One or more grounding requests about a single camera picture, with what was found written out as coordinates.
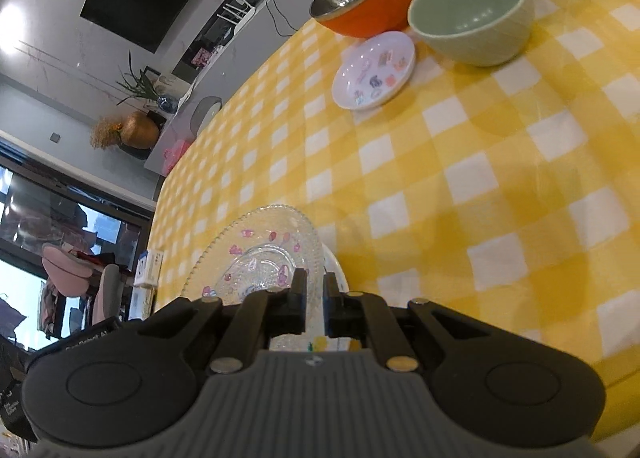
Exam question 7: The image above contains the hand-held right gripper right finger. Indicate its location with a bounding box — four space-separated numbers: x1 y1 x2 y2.
324 274 492 374

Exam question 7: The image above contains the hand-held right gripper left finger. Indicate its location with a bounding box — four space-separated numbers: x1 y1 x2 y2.
139 268 308 374

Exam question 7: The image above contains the patterned paper plate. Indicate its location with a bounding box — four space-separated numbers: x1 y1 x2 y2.
180 205 325 351

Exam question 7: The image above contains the small white printed plate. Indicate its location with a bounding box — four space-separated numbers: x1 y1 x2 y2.
332 31 417 110

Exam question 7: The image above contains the green ceramic bowl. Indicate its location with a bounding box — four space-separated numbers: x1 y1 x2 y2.
407 0 535 68

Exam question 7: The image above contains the pink chair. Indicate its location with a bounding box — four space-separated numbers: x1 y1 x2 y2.
41 242 124 325

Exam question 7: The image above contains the white cardboard box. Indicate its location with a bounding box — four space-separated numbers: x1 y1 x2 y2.
129 285 157 320
135 249 167 289

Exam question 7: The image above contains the pink plastic bag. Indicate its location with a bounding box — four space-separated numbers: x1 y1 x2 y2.
163 138 194 175

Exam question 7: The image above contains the yellow checked tablecloth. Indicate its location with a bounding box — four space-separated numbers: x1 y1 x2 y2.
149 0 640 444

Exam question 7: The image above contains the round grey mirror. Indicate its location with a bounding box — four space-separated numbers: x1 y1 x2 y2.
190 95 224 137

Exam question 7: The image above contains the white television cabinet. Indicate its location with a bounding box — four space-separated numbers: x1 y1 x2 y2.
144 0 313 174

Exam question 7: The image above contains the golden vase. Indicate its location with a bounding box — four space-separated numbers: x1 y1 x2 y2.
119 111 161 150

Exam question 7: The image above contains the dried flower bunch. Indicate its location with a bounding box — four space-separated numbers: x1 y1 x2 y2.
90 115 126 152

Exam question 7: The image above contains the green potted plant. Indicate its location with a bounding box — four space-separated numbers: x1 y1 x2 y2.
115 50 179 115

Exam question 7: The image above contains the white router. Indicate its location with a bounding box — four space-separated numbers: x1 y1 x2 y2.
219 0 257 30

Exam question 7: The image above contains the black cable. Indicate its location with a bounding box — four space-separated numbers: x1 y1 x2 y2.
263 0 297 38

